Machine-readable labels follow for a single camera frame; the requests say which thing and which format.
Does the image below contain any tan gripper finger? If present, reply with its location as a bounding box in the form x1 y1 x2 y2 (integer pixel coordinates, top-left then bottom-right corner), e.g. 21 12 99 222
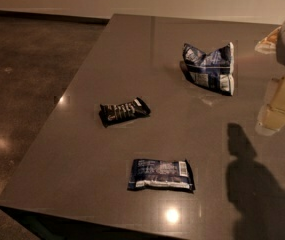
255 27 281 54
255 75 285 136

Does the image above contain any blue chip bag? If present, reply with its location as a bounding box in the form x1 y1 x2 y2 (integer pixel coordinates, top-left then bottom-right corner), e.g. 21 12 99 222
182 42 234 96

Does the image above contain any blue snack packet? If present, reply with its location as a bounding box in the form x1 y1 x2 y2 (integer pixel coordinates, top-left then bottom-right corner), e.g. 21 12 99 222
128 159 195 192

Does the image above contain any black candy bar wrapper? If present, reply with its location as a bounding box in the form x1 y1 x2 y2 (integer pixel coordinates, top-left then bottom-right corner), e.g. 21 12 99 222
99 97 151 127

